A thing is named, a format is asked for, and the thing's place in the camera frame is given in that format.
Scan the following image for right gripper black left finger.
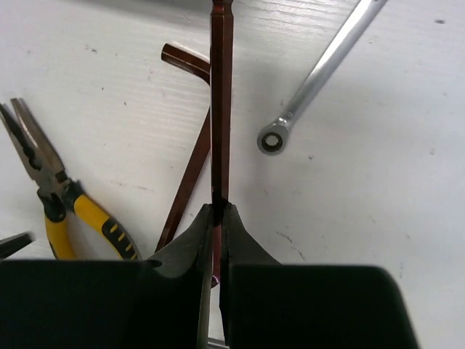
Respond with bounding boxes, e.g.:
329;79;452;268
1;205;211;348

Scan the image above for long dark red hex key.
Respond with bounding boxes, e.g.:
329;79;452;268
155;43;211;252

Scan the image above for small silver wrench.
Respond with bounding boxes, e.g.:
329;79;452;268
256;0;386;156

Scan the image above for large silver ratchet wrench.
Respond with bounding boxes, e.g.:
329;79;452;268
0;232;35;260

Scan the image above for short dark red hex key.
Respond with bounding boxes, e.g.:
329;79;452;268
210;0;234;287

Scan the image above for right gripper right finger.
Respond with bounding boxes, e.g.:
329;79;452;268
220;204;419;348

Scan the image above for yellow handled pliers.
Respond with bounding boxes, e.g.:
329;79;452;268
1;98;140;261

